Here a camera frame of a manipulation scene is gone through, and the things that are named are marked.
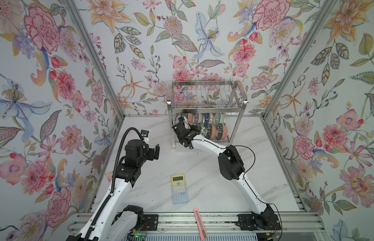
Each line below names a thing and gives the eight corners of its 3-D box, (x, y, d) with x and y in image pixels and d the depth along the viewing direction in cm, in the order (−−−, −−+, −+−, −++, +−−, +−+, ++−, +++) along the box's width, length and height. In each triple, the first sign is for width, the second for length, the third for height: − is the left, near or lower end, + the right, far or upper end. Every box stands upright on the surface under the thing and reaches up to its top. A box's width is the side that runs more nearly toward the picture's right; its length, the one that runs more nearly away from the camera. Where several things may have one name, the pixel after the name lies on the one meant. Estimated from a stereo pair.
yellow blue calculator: (172, 204, 82) (172, 203, 80) (170, 176, 92) (170, 174, 90) (188, 202, 83) (188, 200, 81) (184, 174, 93) (184, 172, 91)
